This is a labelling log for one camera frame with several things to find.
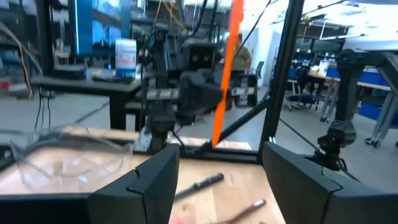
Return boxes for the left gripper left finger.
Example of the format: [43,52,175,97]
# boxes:
[88,142,181,224]

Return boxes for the clear plastic bin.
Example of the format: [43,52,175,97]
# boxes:
[9,124,134,194]

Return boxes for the black grey work gloves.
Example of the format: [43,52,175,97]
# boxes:
[91,73,135,85]

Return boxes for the orange silicone spatula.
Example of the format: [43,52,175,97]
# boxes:
[211,0,245,147]

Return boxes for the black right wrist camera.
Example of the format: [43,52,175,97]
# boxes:
[181,39,219,73]

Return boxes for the blue plastic bin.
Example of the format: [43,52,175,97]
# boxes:
[358,101,398,127]
[356,68,391,88]

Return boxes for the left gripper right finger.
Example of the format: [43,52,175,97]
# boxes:
[262,141,342,224]

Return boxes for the computer monitor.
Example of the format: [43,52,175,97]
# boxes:
[67,0,131,57]

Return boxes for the white blue label container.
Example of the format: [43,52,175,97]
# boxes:
[114,39,138,78]

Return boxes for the dark side desk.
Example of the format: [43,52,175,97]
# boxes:
[30,75,147,131]

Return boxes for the black handled knife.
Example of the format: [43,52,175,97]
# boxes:
[173,172,225,202]

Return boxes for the person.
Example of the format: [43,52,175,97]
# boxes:
[223,32,253,80]

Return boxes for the black computer box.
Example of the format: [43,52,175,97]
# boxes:
[52,63,88,80]

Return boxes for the office chair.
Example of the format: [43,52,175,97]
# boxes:
[284,67,317,111]

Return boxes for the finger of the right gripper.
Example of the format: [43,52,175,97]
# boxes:
[178,72,223,116]

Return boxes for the wooden top workbench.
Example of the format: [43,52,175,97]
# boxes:
[287,71,398,149]

